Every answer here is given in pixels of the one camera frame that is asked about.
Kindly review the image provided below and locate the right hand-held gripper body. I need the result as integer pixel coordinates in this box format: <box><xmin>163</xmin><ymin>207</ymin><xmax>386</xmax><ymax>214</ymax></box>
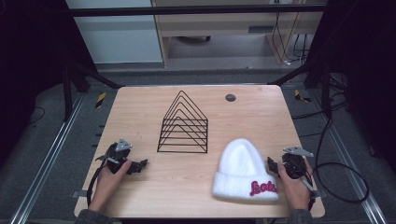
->
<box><xmin>281</xmin><ymin>146</ymin><xmax>315</xmax><ymax>180</ymax></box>

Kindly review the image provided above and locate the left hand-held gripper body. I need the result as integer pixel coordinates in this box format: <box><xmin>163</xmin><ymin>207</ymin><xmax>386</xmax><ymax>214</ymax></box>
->
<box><xmin>95</xmin><ymin>137</ymin><xmax>134</xmax><ymax>175</ymax></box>

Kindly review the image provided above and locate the white fluffy knit hat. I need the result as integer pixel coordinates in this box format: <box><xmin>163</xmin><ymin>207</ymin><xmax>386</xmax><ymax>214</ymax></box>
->
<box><xmin>211</xmin><ymin>137</ymin><xmax>280</xmax><ymax>203</ymax></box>

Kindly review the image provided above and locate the black wire file rack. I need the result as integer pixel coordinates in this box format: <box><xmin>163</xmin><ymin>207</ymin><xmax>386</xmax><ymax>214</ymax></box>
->
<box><xmin>156</xmin><ymin>90</ymin><xmax>209</xmax><ymax>154</ymax></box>

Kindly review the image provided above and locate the person's right hand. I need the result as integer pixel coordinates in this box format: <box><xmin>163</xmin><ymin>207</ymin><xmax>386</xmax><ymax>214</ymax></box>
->
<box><xmin>276</xmin><ymin>158</ymin><xmax>314</xmax><ymax>213</ymax></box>

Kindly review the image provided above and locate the person's left hand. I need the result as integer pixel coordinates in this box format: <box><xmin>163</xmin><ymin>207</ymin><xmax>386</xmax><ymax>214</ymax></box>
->
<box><xmin>88</xmin><ymin>160</ymin><xmax>133</xmax><ymax>215</ymax></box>

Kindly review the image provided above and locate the yellow black striped tape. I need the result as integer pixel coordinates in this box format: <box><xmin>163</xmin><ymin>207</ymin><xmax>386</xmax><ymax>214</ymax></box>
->
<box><xmin>293</xmin><ymin>89</ymin><xmax>313</xmax><ymax>104</ymax></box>
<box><xmin>94</xmin><ymin>91</ymin><xmax>107</xmax><ymax>109</ymax></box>

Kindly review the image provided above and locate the black metal stand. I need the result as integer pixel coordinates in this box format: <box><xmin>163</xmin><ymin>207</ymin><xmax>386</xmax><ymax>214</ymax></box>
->
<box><xmin>268</xmin><ymin>57</ymin><xmax>333</xmax><ymax>119</ymax></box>
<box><xmin>61</xmin><ymin>61</ymin><xmax>123</xmax><ymax>123</ymax></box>

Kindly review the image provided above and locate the white cabinet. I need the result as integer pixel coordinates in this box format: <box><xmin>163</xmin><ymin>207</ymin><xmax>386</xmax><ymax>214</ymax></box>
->
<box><xmin>64</xmin><ymin>0</ymin><xmax>164</xmax><ymax>65</ymax></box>

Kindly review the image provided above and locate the light wooden desk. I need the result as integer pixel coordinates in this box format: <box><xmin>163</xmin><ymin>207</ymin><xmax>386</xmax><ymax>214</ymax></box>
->
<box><xmin>150</xmin><ymin>0</ymin><xmax>329</xmax><ymax>67</ymax></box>

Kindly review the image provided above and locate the right hand-held gripper cable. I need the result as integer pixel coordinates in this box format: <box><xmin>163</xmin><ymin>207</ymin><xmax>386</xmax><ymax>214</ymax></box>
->
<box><xmin>300</xmin><ymin>174</ymin><xmax>316</xmax><ymax>212</ymax></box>

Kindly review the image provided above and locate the hand-held gripper cable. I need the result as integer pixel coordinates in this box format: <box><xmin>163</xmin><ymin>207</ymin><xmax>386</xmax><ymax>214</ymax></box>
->
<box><xmin>86</xmin><ymin>160</ymin><xmax>110</xmax><ymax>207</ymax></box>
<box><xmin>300</xmin><ymin>174</ymin><xmax>316</xmax><ymax>212</ymax></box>

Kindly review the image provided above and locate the left hand-held gripper cable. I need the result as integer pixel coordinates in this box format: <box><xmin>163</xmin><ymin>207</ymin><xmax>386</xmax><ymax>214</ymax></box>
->
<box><xmin>86</xmin><ymin>160</ymin><xmax>110</xmax><ymax>207</ymax></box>

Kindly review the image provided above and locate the grey table bracket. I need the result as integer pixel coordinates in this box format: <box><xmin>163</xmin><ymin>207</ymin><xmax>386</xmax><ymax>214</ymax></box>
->
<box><xmin>311</xmin><ymin>189</ymin><xmax>329</xmax><ymax>201</ymax></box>
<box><xmin>70</xmin><ymin>189</ymin><xmax>89</xmax><ymax>200</ymax></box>

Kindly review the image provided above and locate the aluminium floor rail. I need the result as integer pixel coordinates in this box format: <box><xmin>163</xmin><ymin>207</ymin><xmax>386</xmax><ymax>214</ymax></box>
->
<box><xmin>8</xmin><ymin>91</ymin><xmax>87</xmax><ymax>224</ymax></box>
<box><xmin>309</xmin><ymin>89</ymin><xmax>389</xmax><ymax>224</ymax></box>

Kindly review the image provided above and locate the black looped floor cable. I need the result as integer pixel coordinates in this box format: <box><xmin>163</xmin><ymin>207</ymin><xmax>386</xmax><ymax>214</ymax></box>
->
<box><xmin>313</xmin><ymin>105</ymin><xmax>371</xmax><ymax>204</ymax></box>

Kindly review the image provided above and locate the bundle of hanging cables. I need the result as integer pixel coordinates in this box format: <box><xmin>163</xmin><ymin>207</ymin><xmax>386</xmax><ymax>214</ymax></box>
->
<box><xmin>271</xmin><ymin>10</ymin><xmax>312</xmax><ymax>67</ymax></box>

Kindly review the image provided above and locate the black horizontal frame bar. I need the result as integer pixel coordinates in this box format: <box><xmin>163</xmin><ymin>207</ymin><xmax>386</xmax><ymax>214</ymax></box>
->
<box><xmin>66</xmin><ymin>5</ymin><xmax>329</xmax><ymax>18</ymax></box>

